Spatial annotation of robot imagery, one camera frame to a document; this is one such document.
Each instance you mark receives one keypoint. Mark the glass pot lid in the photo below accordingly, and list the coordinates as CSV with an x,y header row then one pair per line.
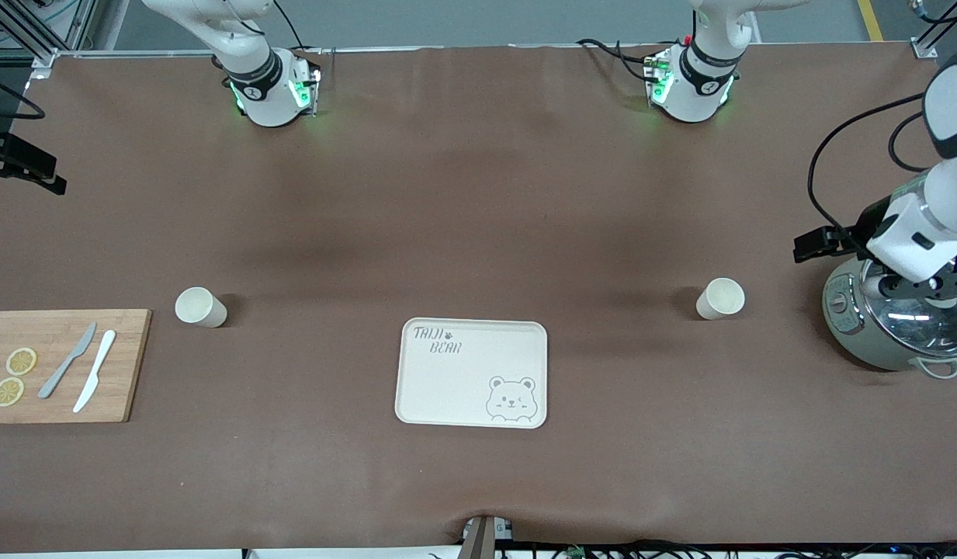
x,y
913,322

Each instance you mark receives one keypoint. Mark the lemon slice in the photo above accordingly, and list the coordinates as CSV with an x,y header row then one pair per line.
x,y
8,392
21,361

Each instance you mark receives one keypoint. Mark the bamboo cutting board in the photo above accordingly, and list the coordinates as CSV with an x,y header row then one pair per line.
x,y
129,365

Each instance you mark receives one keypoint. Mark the metal table clamp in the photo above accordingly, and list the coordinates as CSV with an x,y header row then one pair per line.
x,y
482,539

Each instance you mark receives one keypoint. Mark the white plastic knife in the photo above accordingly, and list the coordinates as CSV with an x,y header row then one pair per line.
x,y
96,369

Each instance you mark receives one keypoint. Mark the aluminium frame post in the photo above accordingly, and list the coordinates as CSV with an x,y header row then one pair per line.
x,y
928,35
28,31

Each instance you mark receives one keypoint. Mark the grey-green cooking pot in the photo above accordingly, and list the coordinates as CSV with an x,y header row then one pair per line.
x,y
851,326

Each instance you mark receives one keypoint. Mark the grey plastic knife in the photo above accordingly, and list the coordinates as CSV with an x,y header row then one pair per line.
x,y
68,361

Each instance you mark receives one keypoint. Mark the cream bear print tray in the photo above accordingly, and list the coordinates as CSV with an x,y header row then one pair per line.
x,y
462,380

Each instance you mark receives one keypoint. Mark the white paper-like cup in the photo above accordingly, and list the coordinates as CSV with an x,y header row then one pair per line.
x,y
719,299
200,307

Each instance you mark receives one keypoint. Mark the brown table cover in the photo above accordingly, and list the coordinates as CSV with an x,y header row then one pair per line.
x,y
478,194

